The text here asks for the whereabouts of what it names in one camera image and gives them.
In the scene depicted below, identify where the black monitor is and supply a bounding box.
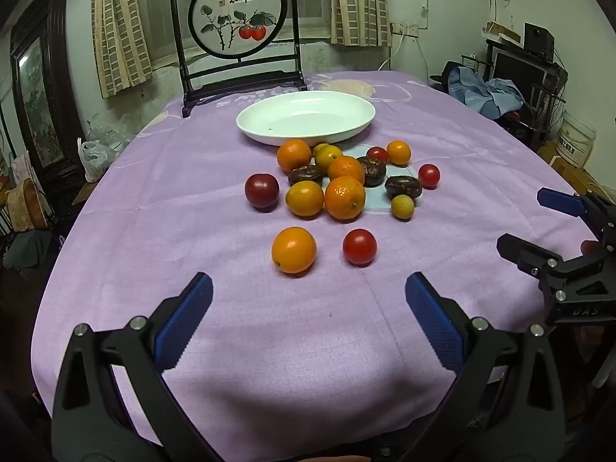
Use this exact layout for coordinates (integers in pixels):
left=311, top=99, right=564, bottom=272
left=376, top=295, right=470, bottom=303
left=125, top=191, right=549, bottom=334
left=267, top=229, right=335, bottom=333
left=491, top=48, right=549, bottom=107

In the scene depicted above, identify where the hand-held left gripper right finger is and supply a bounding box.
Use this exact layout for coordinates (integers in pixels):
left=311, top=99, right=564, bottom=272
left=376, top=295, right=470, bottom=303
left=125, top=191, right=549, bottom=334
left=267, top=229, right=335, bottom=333
left=405, top=272, right=565, bottom=462

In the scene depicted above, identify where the beige checked curtain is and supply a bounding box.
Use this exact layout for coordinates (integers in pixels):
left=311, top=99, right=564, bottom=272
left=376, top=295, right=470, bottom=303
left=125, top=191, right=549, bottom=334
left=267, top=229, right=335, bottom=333
left=91, top=0, right=155, bottom=99
left=328, top=0, right=393, bottom=48

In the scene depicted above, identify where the brown patterned bag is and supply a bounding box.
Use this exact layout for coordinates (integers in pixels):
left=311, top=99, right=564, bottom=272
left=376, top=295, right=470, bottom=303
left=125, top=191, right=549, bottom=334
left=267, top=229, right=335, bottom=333
left=6, top=178, right=50, bottom=232

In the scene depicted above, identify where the yellow-orange kumquat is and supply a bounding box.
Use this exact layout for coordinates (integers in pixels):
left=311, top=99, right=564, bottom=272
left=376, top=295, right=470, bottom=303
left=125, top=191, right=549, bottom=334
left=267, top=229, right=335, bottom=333
left=315, top=146, right=344, bottom=174

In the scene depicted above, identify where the large dark red tomato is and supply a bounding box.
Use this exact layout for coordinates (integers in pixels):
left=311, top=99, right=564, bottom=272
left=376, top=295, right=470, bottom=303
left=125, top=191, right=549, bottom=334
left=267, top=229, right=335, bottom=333
left=244, top=172, right=280, bottom=210

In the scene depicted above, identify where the white plastic bag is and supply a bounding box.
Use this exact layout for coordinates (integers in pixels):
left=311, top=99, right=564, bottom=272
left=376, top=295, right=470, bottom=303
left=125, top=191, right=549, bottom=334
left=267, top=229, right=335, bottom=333
left=77, top=137, right=121, bottom=184

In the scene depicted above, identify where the cardboard box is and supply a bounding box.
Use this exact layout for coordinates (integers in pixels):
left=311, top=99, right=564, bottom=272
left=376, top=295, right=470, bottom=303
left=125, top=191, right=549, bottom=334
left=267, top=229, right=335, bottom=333
left=539, top=139, right=602, bottom=189

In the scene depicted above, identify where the purple printed tablecloth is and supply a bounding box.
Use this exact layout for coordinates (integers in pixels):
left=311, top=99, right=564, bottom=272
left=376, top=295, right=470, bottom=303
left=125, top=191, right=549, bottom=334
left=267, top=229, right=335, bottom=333
left=31, top=71, right=602, bottom=444

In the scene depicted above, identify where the long wooden box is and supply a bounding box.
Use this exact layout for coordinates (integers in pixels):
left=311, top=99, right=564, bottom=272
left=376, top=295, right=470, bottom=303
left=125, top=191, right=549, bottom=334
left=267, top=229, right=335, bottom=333
left=484, top=22, right=523, bottom=45

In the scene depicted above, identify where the blue cloth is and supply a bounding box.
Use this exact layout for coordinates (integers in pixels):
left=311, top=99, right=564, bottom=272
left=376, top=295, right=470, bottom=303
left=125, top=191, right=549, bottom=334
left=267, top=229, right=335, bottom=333
left=455, top=66, right=525, bottom=119

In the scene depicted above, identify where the dark wooden framed painting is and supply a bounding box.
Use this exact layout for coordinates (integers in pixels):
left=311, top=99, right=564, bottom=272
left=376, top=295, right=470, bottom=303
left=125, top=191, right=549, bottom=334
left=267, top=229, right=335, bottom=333
left=10, top=0, right=87, bottom=193

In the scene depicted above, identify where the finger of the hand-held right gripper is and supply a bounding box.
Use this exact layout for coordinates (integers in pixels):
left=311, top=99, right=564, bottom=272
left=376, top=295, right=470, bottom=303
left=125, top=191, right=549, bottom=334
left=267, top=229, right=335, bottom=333
left=537, top=187, right=616, bottom=251
left=497, top=233, right=616, bottom=299

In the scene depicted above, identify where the white plastic bucket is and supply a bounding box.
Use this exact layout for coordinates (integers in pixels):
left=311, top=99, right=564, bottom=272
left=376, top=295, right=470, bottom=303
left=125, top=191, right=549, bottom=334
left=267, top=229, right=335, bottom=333
left=557, top=110, right=598, bottom=170

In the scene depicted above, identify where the clear plastic bag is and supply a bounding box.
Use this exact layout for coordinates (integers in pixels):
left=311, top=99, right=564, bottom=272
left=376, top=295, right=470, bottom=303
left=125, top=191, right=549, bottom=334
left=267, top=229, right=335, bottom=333
left=87, top=113, right=141, bottom=155

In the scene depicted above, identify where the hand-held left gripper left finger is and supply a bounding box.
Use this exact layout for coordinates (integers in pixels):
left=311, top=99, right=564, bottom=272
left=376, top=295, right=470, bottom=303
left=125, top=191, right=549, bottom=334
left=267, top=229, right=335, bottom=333
left=52, top=272, right=224, bottom=462

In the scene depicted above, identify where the white oval plate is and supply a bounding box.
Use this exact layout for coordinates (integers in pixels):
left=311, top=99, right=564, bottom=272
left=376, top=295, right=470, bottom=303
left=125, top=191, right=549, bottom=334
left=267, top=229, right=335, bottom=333
left=236, top=90, right=376, bottom=146

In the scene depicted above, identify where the black speaker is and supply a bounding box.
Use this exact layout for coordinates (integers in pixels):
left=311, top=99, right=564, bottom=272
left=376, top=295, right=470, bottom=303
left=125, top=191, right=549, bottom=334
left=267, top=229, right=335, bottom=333
left=524, top=22, right=555, bottom=61

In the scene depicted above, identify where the round orange kumquat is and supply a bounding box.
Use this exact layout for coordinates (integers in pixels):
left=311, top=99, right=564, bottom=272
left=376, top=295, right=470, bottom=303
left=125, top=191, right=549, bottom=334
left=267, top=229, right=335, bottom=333
left=285, top=180, right=325, bottom=218
left=271, top=226, right=317, bottom=275
left=386, top=140, right=412, bottom=166

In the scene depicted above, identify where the dark brown passion fruit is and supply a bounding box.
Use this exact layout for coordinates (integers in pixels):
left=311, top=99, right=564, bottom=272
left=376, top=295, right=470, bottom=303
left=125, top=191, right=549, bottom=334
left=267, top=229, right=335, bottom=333
left=288, top=164, right=325, bottom=186
left=356, top=156, right=387, bottom=188
left=385, top=176, right=423, bottom=201

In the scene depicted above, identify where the white cable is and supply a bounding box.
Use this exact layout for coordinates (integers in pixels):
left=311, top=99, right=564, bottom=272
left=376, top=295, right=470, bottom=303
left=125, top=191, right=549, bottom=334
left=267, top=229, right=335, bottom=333
left=378, top=33, right=425, bottom=74

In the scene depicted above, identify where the black bag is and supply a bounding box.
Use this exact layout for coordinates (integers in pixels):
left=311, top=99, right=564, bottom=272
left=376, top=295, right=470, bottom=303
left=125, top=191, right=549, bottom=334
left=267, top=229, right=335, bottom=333
left=430, top=61, right=464, bottom=93

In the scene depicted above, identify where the black framed round painted screen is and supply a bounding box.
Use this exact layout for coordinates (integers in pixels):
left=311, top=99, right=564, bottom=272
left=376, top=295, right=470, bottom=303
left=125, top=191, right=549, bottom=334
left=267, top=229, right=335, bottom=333
left=168, top=0, right=309, bottom=119

